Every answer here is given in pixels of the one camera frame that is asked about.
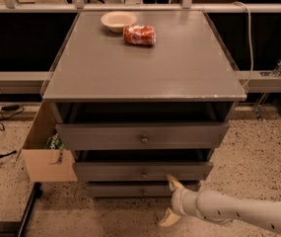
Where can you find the cardboard box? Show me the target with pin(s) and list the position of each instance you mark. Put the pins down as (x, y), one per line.
(46, 165)

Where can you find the grey bottom drawer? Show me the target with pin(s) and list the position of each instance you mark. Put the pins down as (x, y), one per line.
(129, 189)

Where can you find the grey top drawer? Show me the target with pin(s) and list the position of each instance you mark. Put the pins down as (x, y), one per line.
(142, 136)

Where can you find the grey wooden drawer cabinet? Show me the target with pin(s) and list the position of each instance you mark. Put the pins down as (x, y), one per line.
(184, 77)

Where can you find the grey drawer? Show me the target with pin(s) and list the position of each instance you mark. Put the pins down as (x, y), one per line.
(129, 189)
(142, 165)
(142, 136)

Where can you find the crushed red soda can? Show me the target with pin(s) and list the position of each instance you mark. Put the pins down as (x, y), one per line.
(140, 34)

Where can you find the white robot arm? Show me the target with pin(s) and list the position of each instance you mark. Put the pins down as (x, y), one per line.
(218, 208)

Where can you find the green snack bag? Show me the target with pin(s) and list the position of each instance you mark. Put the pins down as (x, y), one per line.
(54, 142)

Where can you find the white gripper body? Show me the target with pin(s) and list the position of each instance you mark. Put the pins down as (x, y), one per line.
(177, 201)

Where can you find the beige paper bowl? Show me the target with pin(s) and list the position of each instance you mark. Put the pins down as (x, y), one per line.
(116, 21)

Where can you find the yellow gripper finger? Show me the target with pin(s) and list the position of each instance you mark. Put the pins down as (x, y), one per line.
(174, 184)
(170, 218)

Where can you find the metal diagonal brace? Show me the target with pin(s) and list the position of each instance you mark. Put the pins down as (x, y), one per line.
(265, 83)

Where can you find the black metal floor frame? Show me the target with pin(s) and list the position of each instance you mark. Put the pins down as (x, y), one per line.
(18, 228)

